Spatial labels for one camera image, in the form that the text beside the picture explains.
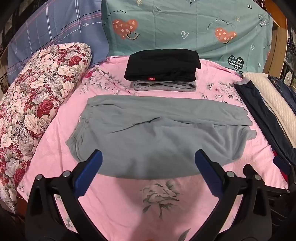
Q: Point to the navy pants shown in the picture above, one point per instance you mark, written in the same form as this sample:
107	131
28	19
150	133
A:
261	109

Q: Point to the red floral quilt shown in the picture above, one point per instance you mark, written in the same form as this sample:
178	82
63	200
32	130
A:
34	104

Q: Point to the pink floral bedsheet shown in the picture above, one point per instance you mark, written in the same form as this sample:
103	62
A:
127	204

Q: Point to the teal heart-print pillow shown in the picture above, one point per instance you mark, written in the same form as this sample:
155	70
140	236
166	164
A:
185	20

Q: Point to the blue plaid pillow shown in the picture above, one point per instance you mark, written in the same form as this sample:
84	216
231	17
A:
57	25

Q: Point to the wooden bed frame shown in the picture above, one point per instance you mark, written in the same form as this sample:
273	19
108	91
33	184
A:
277	46

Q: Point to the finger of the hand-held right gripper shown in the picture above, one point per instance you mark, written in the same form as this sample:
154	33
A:
270	182
281	165

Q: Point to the white quilted blanket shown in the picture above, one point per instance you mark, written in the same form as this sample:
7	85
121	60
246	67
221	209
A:
272	97

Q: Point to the blue denim jeans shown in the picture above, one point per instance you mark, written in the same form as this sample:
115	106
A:
284	90

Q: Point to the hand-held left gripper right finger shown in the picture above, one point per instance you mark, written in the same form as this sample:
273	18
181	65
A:
208	172

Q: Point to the grey folded pants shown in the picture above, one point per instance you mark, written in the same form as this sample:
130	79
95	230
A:
161	86

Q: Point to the grey-blue pants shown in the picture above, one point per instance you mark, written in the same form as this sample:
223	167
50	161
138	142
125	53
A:
150	139

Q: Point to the red cloth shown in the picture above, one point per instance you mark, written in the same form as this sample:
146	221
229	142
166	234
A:
285	178

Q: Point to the black folded pants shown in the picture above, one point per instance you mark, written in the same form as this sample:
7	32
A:
161	62

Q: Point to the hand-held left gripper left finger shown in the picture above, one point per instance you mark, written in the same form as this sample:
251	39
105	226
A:
89	172

